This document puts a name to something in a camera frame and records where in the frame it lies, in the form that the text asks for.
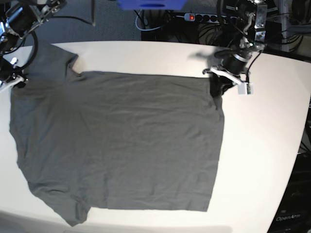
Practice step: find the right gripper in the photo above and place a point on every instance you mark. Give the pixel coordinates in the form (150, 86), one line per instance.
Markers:
(10, 75)

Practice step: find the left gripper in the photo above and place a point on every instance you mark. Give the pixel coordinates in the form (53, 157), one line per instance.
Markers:
(226, 73)

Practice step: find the grey T-shirt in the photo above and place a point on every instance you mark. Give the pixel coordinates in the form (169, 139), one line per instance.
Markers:
(115, 140)

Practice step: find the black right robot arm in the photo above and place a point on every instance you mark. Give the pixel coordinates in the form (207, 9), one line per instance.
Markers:
(16, 24)

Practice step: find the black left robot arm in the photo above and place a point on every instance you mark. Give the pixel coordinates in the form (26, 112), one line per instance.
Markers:
(249, 31)

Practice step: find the white power strip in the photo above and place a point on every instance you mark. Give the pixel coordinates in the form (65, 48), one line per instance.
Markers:
(203, 18)

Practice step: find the blue plastic box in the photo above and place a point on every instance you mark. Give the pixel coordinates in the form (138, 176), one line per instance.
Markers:
(151, 4)

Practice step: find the black OpenArm base box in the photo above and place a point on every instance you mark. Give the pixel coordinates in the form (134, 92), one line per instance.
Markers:
(294, 212)

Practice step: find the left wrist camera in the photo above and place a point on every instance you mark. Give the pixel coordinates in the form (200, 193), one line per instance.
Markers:
(245, 88)

